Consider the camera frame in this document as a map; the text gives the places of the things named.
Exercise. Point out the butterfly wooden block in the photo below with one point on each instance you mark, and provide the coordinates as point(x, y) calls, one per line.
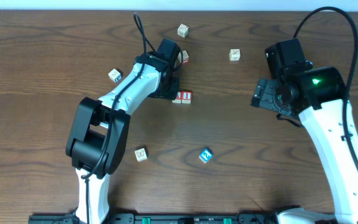
point(141, 154)

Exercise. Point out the top plain wooden block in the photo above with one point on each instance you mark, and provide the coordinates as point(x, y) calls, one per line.
point(183, 30)

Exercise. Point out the blue number 2 block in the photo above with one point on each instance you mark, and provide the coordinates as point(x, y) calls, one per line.
point(206, 155)

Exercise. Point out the red letter A block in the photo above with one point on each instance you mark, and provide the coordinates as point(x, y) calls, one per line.
point(178, 98)

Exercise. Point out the plain wooden block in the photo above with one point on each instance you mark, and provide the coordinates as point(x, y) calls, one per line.
point(234, 54)
point(183, 30)

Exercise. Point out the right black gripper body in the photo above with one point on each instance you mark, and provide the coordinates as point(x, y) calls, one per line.
point(263, 97)

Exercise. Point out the wooden block with red side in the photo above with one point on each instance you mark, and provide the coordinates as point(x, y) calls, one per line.
point(185, 57)

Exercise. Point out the right plain wooden block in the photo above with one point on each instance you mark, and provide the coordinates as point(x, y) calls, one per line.
point(234, 54)

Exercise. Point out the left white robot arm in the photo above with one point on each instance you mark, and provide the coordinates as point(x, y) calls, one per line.
point(98, 137)

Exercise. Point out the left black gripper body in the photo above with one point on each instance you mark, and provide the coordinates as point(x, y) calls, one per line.
point(169, 90)

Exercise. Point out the wooden block with blue side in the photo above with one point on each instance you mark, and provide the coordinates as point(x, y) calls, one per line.
point(115, 75)

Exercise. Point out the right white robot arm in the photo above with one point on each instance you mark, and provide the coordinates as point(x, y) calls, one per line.
point(314, 99)

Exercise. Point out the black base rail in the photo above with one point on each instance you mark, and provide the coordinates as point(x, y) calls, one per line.
point(240, 218)

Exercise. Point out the red letter I block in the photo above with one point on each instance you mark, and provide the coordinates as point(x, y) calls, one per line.
point(186, 97)

